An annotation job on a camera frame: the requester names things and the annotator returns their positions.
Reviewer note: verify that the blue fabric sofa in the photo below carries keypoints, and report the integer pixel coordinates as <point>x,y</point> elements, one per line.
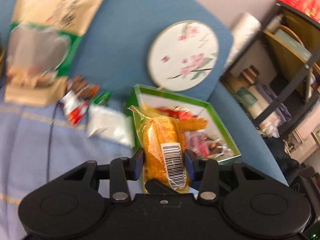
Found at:
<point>113,54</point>

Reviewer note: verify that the green cardboard box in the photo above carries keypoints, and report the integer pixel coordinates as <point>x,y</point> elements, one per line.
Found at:
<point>149,98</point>

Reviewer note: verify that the dark shelving unit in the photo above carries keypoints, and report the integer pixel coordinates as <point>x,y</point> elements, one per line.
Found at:
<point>292,82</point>

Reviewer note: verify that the large beige grain pouch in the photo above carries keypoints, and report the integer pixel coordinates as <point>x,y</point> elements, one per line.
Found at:
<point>44,38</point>

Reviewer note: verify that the pink striped snack packet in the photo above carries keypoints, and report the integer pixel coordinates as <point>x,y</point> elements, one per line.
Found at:
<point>204,146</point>

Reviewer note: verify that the light blue sofa blanket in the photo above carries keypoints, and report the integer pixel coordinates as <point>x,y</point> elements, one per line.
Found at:
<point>37,146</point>

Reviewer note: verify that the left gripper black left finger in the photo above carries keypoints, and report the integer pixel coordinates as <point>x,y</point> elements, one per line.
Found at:
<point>124,169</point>

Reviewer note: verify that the red cracker snack packet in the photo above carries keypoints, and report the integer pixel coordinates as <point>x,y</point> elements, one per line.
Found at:
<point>177,112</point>

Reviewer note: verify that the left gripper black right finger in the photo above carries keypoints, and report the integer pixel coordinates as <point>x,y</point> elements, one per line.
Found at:
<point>206,171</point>

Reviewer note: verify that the small green candy packet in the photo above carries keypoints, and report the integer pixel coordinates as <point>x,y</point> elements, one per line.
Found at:
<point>101,99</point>

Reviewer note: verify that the white foil snack packet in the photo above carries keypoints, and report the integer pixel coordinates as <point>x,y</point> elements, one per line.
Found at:
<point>106,123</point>

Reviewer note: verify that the round floral fan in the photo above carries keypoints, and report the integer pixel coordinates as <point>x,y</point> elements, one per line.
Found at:
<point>182,55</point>

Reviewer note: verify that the yellow bread roll packet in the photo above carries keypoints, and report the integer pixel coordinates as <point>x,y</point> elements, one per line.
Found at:
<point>161,137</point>

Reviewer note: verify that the red white small packet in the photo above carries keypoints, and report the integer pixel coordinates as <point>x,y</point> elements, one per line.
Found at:
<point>73,107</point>

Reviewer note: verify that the orange brown date packet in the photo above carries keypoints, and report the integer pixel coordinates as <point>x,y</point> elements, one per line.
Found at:
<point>82,88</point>

